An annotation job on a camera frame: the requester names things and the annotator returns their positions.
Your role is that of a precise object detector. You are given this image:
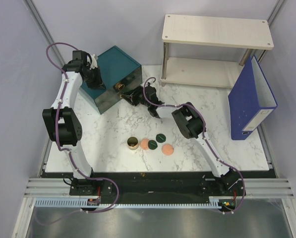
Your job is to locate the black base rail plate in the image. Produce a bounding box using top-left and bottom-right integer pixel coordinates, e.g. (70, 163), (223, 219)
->
(68, 177), (245, 199)

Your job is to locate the peach sponge left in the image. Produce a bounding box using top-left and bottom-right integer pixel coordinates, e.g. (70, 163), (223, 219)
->
(140, 138), (149, 150)

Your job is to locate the peach sponge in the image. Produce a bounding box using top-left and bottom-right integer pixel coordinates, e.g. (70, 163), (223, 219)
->
(162, 144), (174, 156)
(140, 138), (149, 150)

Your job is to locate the peach sponge right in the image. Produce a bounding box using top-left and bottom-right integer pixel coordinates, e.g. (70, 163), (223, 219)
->
(162, 144), (174, 156)

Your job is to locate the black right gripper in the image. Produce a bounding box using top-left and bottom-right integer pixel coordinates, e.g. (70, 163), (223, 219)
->
(120, 86), (149, 108)

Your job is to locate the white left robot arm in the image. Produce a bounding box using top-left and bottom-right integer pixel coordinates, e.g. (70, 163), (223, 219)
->
(42, 50), (106, 196)

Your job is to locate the dark green puff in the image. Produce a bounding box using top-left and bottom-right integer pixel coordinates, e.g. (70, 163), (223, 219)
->
(156, 133), (166, 143)
(148, 140), (158, 150)

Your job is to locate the gold round jar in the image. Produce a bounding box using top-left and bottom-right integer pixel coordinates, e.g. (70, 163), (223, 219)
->
(127, 136), (139, 150)

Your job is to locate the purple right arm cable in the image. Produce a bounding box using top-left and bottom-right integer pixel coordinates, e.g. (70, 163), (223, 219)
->
(143, 77), (248, 215)

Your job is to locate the beige two-tier shelf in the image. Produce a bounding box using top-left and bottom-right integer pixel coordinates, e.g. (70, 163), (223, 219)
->
(161, 14), (274, 89)

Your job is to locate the blue lever arch binder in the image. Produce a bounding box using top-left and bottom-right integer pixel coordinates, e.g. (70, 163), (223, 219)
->
(228, 57), (278, 140)

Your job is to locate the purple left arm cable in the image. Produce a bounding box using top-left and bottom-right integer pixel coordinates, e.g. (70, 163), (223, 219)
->
(35, 40), (120, 226)

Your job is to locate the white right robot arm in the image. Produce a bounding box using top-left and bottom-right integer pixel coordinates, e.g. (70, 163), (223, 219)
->
(120, 85), (239, 195)

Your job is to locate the light blue cable duct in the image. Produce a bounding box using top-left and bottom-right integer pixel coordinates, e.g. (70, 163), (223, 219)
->
(34, 197), (223, 209)

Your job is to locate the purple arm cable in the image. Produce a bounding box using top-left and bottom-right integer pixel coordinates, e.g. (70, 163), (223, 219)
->
(35, 40), (120, 226)
(143, 77), (248, 215)

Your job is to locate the teal drawer organizer box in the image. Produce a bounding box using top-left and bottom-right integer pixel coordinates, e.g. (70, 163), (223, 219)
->
(81, 46), (142, 112)

